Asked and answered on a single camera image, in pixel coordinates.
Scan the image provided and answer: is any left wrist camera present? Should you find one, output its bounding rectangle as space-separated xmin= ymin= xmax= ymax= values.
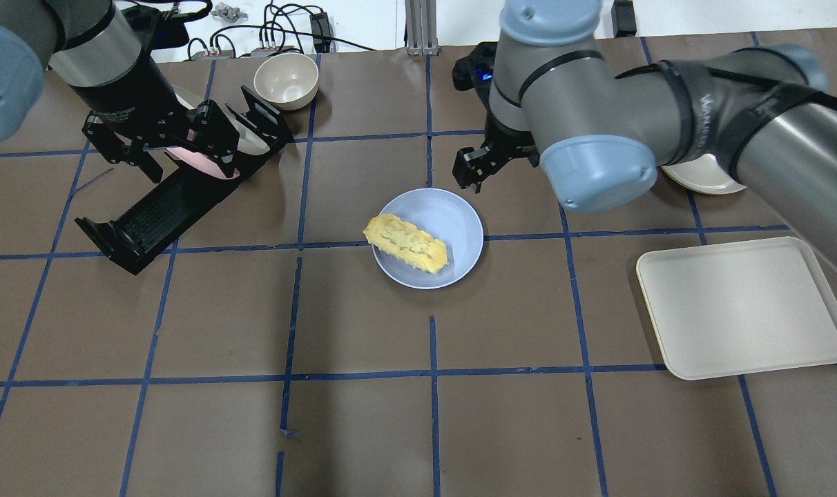
xmin=122 ymin=1 xmax=213 ymax=52

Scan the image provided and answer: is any cream plate in rack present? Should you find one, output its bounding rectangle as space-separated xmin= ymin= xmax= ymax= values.
xmin=172 ymin=85 xmax=270 ymax=155

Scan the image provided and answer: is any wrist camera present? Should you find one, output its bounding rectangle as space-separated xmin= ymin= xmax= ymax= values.
xmin=451 ymin=41 xmax=498 ymax=95
xmin=122 ymin=1 xmax=213 ymax=52

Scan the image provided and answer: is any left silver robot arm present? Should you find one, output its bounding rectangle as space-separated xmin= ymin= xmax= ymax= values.
xmin=0 ymin=1 xmax=240 ymax=183

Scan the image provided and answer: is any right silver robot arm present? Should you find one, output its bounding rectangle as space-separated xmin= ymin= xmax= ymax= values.
xmin=453 ymin=1 xmax=837 ymax=270

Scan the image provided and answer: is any white rectangular tray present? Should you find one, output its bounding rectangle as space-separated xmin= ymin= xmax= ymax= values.
xmin=635 ymin=236 xmax=837 ymax=380

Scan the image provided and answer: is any blue round plate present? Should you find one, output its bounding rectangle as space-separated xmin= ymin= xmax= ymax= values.
xmin=372 ymin=188 xmax=484 ymax=289

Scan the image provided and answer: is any cream round plate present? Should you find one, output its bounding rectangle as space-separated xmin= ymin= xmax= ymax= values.
xmin=661 ymin=154 xmax=747 ymax=195

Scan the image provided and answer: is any black dish rack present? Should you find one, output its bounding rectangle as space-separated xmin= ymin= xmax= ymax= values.
xmin=75 ymin=86 xmax=294 ymax=275

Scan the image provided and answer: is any cream bowl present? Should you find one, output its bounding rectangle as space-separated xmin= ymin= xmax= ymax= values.
xmin=253 ymin=52 xmax=320 ymax=111

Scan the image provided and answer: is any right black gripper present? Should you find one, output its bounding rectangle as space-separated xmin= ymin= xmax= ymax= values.
xmin=452 ymin=114 xmax=541 ymax=194

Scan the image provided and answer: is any aluminium frame post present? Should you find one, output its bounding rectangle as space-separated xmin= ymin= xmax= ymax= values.
xmin=405 ymin=0 xmax=440 ymax=57

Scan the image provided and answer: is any orange striped bread loaf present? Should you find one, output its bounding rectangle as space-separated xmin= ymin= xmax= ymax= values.
xmin=363 ymin=213 xmax=449 ymax=274

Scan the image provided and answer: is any pink plate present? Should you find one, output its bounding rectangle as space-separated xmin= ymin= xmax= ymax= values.
xmin=165 ymin=147 xmax=241 ymax=180

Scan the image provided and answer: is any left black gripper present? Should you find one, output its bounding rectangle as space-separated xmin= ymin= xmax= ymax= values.
xmin=83 ymin=97 xmax=240 ymax=184

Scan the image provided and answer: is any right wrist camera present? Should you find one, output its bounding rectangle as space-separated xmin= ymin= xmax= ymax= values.
xmin=451 ymin=41 xmax=498 ymax=95

